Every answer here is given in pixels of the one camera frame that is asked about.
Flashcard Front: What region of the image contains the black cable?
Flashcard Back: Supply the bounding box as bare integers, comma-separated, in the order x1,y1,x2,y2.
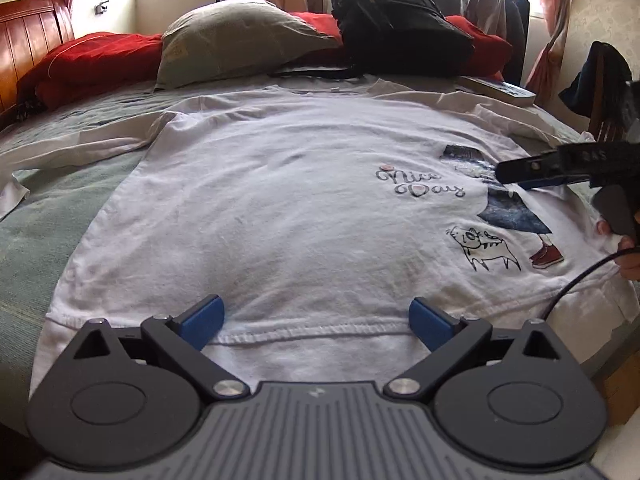
542,247,640,321

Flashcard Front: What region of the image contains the white printed t-shirt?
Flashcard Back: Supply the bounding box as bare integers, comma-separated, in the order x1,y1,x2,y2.
0,80,640,401

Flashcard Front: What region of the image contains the dark blue garment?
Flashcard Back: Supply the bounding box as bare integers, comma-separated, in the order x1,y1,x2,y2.
559,41,633,116

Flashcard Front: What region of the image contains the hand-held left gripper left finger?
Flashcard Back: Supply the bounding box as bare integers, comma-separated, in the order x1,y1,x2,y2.
72,294,251,402

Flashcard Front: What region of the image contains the black backpack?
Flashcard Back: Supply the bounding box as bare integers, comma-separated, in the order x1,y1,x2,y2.
272,0,476,81

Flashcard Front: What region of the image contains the paperback book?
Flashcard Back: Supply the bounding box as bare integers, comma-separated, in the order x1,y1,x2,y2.
457,75,537,107

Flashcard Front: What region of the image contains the beige jacket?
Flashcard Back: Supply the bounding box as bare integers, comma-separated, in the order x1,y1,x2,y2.
462,0,508,41

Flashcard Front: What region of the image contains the wooden headboard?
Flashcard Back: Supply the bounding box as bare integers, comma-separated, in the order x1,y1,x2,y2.
0,0,76,116

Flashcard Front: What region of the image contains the person's right hand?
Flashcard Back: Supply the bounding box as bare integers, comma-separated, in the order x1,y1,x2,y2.
596,219,640,283

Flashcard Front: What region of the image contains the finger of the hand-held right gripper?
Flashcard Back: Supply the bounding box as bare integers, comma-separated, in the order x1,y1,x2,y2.
495,152,591,192

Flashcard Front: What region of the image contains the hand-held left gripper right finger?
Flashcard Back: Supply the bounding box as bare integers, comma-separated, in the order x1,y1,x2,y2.
382,297,565,403

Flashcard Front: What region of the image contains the small dark floral cloth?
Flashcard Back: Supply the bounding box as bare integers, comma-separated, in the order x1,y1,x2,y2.
17,97,46,123

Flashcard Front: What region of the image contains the red quilt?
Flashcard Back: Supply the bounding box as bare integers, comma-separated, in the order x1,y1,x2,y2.
16,12,513,111

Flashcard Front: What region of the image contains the dark coat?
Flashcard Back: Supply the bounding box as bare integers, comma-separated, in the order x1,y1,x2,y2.
502,0,531,86

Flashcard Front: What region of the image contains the grey-green checked pillow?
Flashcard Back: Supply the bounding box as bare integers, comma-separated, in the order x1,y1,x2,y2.
155,0,343,91

